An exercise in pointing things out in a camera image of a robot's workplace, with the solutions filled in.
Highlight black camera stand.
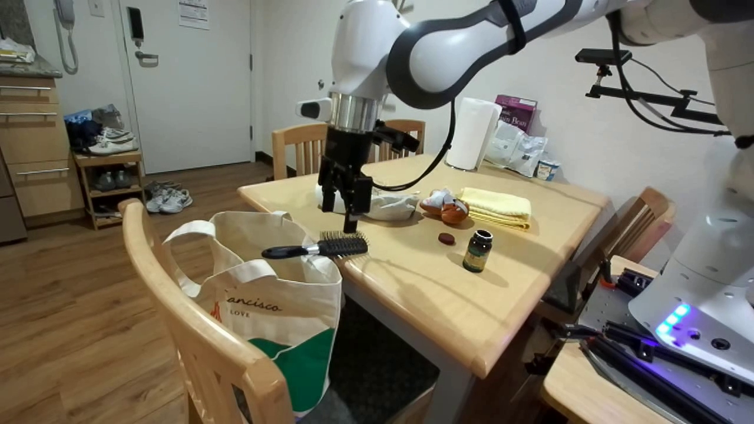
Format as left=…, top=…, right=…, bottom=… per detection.
left=574, top=9, right=734, bottom=137

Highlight folded yellow towel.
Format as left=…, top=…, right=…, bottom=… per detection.
left=463, top=188, right=534, bottom=228

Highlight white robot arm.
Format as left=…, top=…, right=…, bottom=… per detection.
left=319, top=0, right=754, bottom=231

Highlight white canvas tote bag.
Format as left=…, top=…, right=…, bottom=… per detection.
left=163, top=210, right=344, bottom=417

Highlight wooden shoe rack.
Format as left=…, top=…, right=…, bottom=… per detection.
left=74, top=150, right=144, bottom=228

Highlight crumpled white cloth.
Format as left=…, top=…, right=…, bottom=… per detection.
left=313, top=187, right=421, bottom=221

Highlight orange and white plush toy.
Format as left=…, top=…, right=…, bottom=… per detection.
left=421, top=188, right=470, bottom=225

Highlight wooden chair at right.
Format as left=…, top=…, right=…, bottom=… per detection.
left=544, top=187, right=675, bottom=316

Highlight wooden drawer cabinet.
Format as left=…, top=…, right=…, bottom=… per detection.
left=0, top=76, right=85, bottom=225

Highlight dark glass supplement bottle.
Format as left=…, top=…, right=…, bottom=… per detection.
left=463, top=228, right=492, bottom=274

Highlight white sneakers on floor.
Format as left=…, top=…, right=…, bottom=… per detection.
left=146, top=187, right=193, bottom=215

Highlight small red bottle cap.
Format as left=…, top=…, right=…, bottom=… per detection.
left=439, top=232, right=456, bottom=245

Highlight wall phone handset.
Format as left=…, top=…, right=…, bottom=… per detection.
left=55, top=0, right=78, bottom=76

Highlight wooden chair near bag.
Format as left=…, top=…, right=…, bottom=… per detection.
left=119, top=198, right=294, bottom=424

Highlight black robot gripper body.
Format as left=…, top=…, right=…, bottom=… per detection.
left=319, top=128, right=373, bottom=215

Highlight wooden chair far side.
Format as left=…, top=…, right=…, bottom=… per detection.
left=271, top=118, right=425, bottom=179

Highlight white entrance door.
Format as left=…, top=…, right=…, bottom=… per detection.
left=119, top=0, right=252, bottom=171

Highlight white plastic bags pile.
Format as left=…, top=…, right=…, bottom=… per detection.
left=484, top=93, right=562, bottom=182

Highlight white robot base unit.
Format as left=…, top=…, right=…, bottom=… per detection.
left=629, top=145, right=754, bottom=383

